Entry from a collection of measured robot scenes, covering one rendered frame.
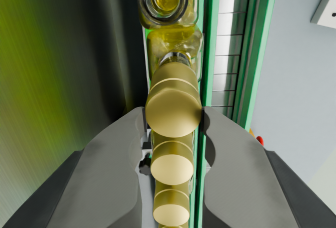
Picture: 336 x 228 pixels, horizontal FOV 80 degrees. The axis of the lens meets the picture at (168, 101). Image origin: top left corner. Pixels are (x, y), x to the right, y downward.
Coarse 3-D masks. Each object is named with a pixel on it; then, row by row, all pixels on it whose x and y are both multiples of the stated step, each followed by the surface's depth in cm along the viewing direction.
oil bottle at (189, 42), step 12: (156, 36) 19; (168, 36) 19; (180, 36) 18; (192, 36) 18; (156, 48) 18; (168, 48) 18; (180, 48) 18; (192, 48) 18; (156, 60) 19; (192, 60) 19
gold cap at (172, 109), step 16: (176, 64) 14; (160, 80) 12; (176, 80) 12; (192, 80) 13; (160, 96) 11; (176, 96) 11; (192, 96) 11; (160, 112) 12; (176, 112) 12; (192, 112) 12; (160, 128) 12; (176, 128) 12; (192, 128) 12
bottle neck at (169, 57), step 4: (172, 52) 18; (176, 52) 18; (164, 56) 18; (168, 56) 17; (172, 56) 17; (176, 56) 17; (180, 56) 17; (184, 56) 18; (160, 60) 18; (164, 60) 17; (168, 60) 16; (172, 60) 16; (176, 60) 16; (180, 60) 16; (184, 60) 17; (188, 60) 18; (160, 64) 17; (184, 64) 16; (188, 64) 17
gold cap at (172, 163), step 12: (156, 144) 16; (168, 144) 16; (180, 144) 16; (156, 156) 15; (168, 156) 15; (180, 156) 15; (192, 156) 16; (156, 168) 15; (168, 168) 15; (180, 168) 15; (192, 168) 15; (168, 180) 16; (180, 180) 16
